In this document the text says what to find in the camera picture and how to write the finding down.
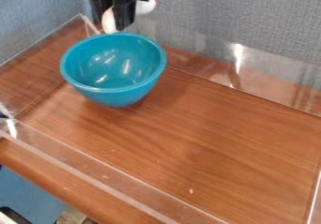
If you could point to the white mushroom with red cap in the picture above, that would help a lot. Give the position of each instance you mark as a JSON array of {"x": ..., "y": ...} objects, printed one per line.
[{"x": 144, "y": 8}]

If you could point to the blue plastic bowl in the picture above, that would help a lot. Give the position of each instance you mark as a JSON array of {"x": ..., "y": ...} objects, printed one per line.
[{"x": 113, "y": 69}]

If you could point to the clear acrylic barrier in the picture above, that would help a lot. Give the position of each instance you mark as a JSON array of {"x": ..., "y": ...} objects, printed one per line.
[{"x": 220, "y": 148}]

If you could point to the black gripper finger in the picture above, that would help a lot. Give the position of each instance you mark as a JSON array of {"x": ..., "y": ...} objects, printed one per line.
[
  {"x": 98, "y": 7},
  {"x": 124, "y": 13}
]

